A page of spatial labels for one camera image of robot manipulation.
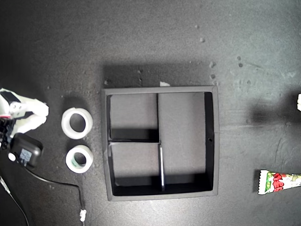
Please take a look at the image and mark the white tape roll green core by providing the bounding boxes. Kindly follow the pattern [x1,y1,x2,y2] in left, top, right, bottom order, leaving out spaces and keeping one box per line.
[65,145,94,174]

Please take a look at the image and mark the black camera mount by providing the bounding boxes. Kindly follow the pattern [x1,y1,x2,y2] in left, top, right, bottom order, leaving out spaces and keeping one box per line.
[0,117,15,150]

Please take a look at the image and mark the thin white cable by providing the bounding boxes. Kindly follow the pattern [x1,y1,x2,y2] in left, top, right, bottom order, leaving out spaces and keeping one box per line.
[0,176,30,226]

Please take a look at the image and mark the black camera cable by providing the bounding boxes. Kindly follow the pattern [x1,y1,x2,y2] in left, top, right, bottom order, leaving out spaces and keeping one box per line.
[27,167,85,211]

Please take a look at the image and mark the black camera box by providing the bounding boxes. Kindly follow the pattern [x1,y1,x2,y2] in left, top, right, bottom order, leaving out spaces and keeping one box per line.
[8,133,44,169]

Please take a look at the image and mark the wide white tape roll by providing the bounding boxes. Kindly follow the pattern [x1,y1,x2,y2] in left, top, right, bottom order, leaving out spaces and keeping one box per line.
[61,107,93,139]

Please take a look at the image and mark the printed snack bar wrapper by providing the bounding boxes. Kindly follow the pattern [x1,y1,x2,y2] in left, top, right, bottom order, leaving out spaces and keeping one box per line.
[257,169,301,195]

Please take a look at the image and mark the black compartment tray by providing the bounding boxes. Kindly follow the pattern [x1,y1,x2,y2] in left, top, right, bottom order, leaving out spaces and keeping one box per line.
[101,85,220,201]

